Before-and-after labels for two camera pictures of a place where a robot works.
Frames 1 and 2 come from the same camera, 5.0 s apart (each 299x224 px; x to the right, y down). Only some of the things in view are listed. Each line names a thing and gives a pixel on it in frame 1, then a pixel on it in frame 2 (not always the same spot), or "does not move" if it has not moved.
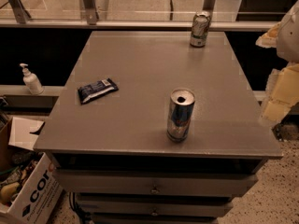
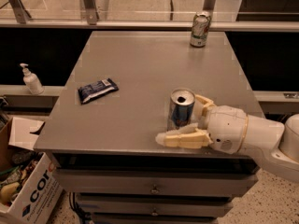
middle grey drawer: x=154 y=205 does not move
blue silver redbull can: x=180 y=110 does not move
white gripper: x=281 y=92 → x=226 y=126
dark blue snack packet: x=96 y=90 does not move
